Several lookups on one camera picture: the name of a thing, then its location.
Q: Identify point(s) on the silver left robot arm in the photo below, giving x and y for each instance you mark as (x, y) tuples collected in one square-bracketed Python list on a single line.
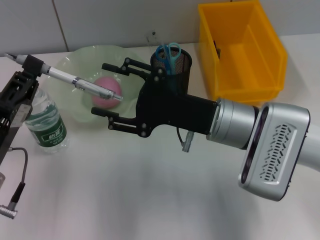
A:
[(2, 181)]

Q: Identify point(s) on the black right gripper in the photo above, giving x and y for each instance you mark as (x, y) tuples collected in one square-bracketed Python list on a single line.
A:
[(170, 110)]

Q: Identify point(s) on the transparent plastic ruler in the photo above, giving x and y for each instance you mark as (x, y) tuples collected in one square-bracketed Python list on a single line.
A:
[(152, 40)]

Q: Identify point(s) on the yellow plastic bin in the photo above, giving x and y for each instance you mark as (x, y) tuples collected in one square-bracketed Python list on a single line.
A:
[(240, 62)]

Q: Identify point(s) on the clear green-label water bottle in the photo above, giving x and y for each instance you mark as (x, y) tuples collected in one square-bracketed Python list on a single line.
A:
[(50, 130)]

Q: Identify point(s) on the pink toy peach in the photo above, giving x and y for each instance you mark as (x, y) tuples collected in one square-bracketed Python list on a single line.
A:
[(105, 101)]

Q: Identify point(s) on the pale green glass fruit plate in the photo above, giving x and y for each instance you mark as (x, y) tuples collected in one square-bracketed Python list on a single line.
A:
[(75, 105)]

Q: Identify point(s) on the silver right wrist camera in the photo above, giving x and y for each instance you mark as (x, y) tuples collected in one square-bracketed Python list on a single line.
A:
[(275, 150)]

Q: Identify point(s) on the silver ballpoint pen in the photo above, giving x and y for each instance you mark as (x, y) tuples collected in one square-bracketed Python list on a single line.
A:
[(82, 85)]

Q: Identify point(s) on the black mesh pen holder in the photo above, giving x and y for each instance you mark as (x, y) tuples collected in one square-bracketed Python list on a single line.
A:
[(180, 75)]

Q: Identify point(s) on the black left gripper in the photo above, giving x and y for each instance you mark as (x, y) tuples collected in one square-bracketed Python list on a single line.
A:
[(10, 130)]

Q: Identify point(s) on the blue scissors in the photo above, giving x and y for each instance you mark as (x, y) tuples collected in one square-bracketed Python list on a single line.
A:
[(170, 60)]

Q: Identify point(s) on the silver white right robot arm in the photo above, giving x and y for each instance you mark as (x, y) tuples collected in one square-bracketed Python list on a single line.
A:
[(232, 125)]

